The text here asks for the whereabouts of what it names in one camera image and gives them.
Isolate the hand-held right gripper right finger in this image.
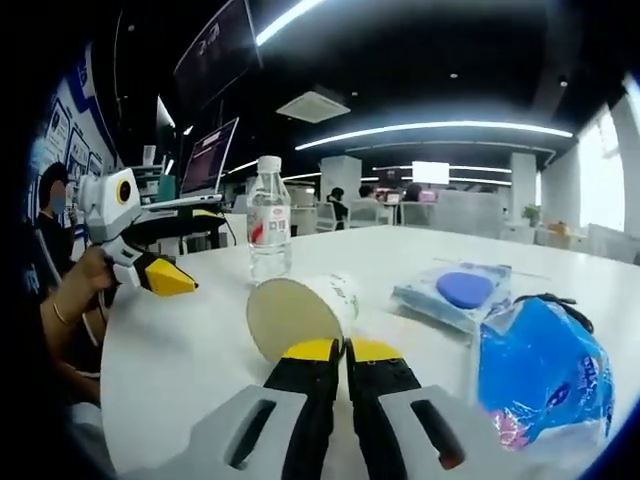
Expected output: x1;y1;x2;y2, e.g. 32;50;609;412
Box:
346;337;501;480

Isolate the person's left hand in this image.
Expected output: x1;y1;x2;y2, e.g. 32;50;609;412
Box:
62;245;122;321

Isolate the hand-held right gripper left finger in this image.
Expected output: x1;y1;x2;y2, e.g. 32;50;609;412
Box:
192;337;344;480

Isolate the white paper cup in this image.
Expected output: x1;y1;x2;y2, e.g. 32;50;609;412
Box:
246;272;362;362

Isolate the white table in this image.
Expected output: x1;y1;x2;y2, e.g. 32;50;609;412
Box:
97;223;640;480

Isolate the large dark monitor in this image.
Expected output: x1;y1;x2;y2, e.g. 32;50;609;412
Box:
172;0;265;114

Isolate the white partition panel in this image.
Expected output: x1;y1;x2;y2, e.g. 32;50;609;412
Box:
435;189;504;239

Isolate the blue plastic tissue bag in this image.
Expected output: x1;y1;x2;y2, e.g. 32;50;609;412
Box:
472;293;617;454

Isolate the white mesh office chair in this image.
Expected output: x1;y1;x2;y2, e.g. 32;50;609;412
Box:
314;202;341;234
349;199;391;229

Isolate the black cable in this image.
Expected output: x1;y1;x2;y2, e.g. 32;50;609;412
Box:
537;293;597;335

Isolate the ceiling light strip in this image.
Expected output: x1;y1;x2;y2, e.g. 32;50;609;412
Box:
294;119;574;151
255;0;326;46

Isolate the clear water bottle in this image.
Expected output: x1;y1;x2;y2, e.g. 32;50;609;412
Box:
246;154;294;286

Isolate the window with blinds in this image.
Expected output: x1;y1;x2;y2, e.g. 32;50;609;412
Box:
577;107;626;232

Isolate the blue wet wipes pack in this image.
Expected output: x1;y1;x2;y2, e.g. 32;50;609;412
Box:
388;262;514;337

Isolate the open laptop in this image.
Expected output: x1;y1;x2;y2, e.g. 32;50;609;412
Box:
142;117;241;211

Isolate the blue white wall display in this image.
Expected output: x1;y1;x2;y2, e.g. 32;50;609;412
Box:
29;44;121;201

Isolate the bright wall screen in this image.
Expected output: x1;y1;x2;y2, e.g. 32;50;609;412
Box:
412;160;450;185

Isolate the white low cabinet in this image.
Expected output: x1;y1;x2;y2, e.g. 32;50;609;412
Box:
537;227;591;249

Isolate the ceiling air conditioner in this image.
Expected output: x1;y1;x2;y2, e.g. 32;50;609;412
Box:
275;89;351;125

